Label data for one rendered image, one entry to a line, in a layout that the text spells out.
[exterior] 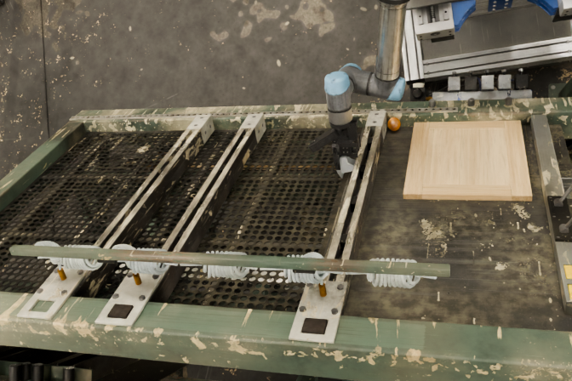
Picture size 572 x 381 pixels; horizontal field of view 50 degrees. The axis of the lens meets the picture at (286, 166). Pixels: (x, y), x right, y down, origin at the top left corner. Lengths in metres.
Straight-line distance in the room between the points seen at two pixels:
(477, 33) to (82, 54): 2.31
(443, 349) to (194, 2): 2.81
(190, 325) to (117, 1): 2.80
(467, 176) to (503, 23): 1.26
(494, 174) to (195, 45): 2.14
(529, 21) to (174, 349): 2.27
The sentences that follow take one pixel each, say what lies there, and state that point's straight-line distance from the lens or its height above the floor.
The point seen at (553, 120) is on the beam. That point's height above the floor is 0.89.
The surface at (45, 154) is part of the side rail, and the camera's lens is 2.64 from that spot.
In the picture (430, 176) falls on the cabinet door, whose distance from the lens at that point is 2.03.
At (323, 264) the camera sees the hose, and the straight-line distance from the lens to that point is 1.32.
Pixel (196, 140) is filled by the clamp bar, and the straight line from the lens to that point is 2.40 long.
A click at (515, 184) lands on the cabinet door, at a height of 1.24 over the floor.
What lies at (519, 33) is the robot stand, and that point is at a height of 0.21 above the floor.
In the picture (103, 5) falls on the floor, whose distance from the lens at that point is 4.04.
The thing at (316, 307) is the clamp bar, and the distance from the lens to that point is 1.45.
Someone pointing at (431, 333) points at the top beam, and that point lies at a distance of 1.38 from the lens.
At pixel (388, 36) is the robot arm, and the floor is 1.47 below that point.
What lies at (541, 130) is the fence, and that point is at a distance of 2.26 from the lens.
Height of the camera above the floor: 3.23
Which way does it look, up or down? 73 degrees down
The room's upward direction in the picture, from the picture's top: 77 degrees counter-clockwise
